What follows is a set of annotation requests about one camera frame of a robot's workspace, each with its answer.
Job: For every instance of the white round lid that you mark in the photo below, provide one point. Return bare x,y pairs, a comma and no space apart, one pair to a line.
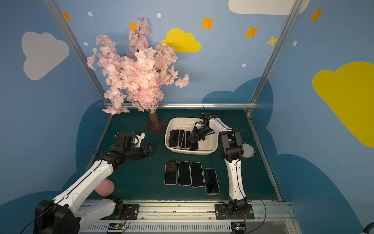
248,151

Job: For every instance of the circuit board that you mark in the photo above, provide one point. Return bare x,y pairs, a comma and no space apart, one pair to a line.
115,227
238,228

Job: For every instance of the phone white case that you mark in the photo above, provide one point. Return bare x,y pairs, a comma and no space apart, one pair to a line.
184,173

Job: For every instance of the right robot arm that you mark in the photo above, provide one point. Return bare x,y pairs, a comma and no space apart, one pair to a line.
231,150

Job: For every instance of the white plastic storage box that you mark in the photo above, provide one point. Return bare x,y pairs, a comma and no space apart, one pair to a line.
205,147

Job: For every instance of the phone salmon case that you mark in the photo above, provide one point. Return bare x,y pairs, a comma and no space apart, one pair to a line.
182,142

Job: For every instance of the pink cherry blossom tree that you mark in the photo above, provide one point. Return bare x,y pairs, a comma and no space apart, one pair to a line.
138,76

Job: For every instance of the phone light pink case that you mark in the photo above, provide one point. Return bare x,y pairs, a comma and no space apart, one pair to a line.
197,178

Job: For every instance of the pink spray bottle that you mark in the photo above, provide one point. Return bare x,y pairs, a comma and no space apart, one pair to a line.
105,188

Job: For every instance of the right circuit board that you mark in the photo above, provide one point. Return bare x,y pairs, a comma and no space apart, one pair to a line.
238,228

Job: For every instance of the phone blue case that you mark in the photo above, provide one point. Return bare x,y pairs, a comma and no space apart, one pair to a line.
194,146

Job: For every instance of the brown tree base plate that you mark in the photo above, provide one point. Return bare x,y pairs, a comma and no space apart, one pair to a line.
160,130

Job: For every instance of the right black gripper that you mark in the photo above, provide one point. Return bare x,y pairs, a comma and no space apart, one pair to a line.
200,133

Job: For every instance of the phone cream case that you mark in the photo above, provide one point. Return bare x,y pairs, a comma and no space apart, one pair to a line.
174,138

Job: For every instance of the phone beige case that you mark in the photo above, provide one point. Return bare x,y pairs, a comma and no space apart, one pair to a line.
211,181

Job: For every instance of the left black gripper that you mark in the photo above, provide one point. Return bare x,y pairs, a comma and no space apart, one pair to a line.
140,150

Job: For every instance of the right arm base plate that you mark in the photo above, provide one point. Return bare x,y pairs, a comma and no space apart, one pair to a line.
223,212

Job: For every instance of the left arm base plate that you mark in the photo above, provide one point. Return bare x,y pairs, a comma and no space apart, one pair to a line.
123,212

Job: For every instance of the left circuit board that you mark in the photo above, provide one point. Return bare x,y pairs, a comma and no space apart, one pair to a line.
115,227

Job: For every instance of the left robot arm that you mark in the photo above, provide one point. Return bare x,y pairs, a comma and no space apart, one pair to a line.
64,214

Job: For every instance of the phone coral case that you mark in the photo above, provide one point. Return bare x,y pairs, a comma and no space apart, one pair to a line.
187,141

